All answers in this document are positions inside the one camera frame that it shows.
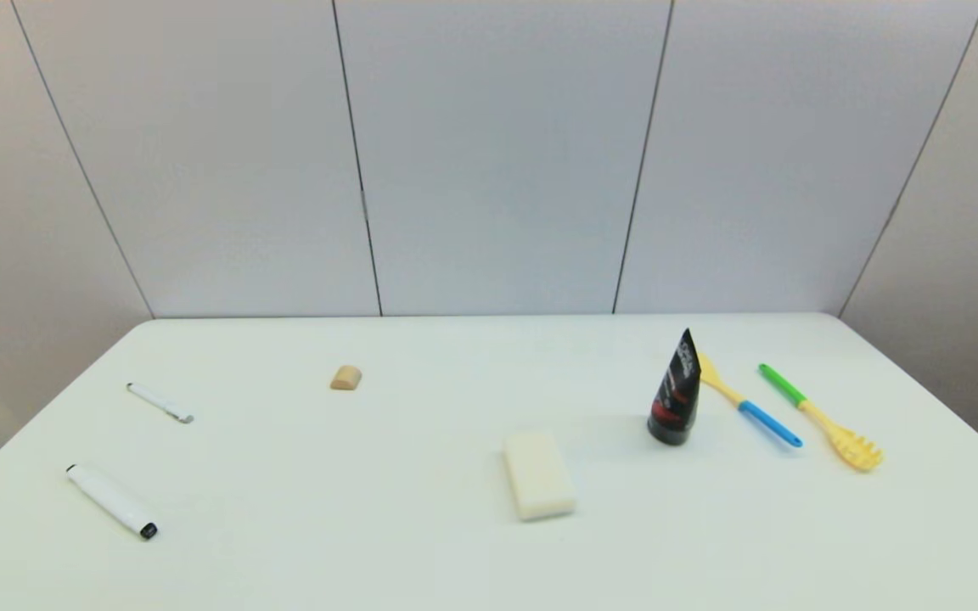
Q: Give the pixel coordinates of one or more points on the half-round wooden block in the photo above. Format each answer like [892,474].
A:
[345,378]

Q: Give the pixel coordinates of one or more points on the white rectangular sponge block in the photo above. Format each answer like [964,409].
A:
[539,475]

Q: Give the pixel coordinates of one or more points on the black squeeze tube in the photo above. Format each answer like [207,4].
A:
[676,399]

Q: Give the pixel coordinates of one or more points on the thin white pen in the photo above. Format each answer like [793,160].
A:
[158,401]

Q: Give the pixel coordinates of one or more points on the thick white marker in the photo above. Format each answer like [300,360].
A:
[111,499]

